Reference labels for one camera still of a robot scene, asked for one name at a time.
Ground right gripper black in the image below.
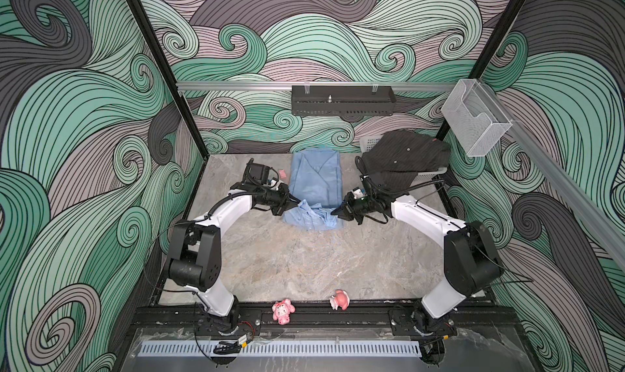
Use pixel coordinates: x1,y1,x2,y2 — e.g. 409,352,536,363
329,190,378,225

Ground light blue long sleeve shirt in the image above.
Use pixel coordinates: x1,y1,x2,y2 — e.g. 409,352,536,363
283,148,343,232

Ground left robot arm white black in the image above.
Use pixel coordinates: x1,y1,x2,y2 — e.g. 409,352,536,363
164,160,300,333

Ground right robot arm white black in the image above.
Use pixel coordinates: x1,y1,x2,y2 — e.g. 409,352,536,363
332,156,506,338

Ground dark grey striped shirt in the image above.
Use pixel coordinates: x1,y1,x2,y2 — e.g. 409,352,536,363
356,130,451,191

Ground pink white plush toy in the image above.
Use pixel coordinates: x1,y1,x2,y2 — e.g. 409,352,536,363
329,289,350,311

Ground pink plush pig toy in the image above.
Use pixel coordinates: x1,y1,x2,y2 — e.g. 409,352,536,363
272,299,296,326

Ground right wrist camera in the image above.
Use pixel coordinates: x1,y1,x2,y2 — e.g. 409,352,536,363
351,188,368,200

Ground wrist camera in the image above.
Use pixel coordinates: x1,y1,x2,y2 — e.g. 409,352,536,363
243,159,280,187
351,188,368,200

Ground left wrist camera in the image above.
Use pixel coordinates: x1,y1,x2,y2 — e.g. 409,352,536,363
243,159,280,187

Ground white slotted cable duct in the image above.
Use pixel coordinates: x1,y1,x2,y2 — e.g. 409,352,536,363
137,340,422,358

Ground horizontal aluminium rail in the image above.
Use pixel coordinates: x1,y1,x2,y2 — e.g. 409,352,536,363
176,80,456,93

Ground clear plastic wall bin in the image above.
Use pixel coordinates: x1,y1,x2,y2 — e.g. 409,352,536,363
441,79,512,158

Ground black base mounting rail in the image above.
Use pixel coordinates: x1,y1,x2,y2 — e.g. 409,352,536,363
130,300,520,338

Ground right black frame post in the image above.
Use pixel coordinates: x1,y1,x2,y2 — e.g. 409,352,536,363
434,0,537,143

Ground black frame post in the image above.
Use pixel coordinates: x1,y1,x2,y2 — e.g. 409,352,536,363
434,0,537,143
125,0,209,163

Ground right side aluminium rail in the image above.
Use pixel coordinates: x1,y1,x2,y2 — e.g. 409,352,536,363
485,87,624,268

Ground left black frame post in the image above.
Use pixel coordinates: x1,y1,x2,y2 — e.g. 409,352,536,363
125,0,209,163

